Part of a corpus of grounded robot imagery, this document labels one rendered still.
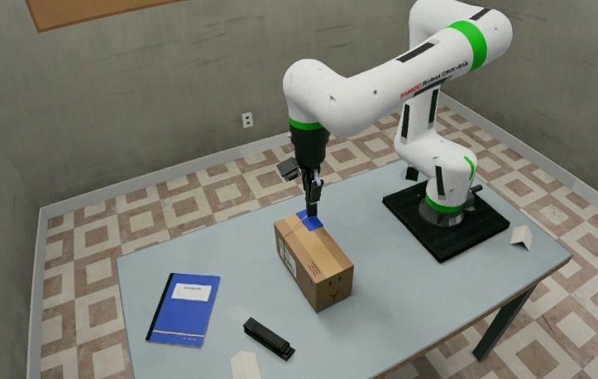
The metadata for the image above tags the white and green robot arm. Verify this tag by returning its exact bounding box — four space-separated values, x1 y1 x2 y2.
283 0 513 229

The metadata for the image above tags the blue flat panel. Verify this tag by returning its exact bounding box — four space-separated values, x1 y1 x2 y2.
296 209 323 231

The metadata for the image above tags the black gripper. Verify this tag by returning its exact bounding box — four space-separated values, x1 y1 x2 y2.
294 145 326 218

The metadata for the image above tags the blue notebook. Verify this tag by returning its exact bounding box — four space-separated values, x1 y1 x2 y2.
145 273 221 348

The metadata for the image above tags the black stapler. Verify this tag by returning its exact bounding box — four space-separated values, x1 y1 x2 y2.
243 317 295 362

